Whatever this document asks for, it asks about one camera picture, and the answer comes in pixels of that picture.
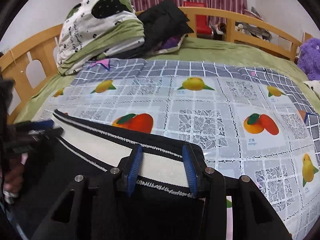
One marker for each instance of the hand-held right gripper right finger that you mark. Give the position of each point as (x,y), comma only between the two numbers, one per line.
(191,172)

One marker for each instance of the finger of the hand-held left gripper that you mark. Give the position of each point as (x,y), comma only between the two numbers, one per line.
(40,125)
(42,135)

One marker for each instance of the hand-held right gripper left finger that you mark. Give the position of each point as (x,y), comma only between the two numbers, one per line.
(132,170)

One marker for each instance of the black pants with white stripe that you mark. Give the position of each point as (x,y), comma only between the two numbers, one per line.
(62,165)

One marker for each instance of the person's left hand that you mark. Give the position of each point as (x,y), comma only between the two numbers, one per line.
(13,180)

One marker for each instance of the fruit print plastic table cover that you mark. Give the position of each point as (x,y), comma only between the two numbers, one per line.
(200,92)

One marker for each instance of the folded white and green quilt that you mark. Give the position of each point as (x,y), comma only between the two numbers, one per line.
(80,30)

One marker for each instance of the green bed sheet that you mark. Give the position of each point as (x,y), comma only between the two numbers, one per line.
(212,50)

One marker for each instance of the purple cloth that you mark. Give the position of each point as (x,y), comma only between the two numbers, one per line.
(171,42)

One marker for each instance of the red chair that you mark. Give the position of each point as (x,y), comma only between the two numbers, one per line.
(201,22)

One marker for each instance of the white patterned pillow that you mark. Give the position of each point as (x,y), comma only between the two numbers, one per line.
(315,86)

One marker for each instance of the black jacket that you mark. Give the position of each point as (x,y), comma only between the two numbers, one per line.
(162,20)

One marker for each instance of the pile of clutter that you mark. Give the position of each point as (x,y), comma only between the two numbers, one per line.
(250,30)

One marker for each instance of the purple plush toy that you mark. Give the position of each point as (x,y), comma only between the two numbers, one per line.
(310,55)

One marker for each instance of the wooden bed frame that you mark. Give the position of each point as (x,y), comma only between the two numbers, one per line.
(250,17)

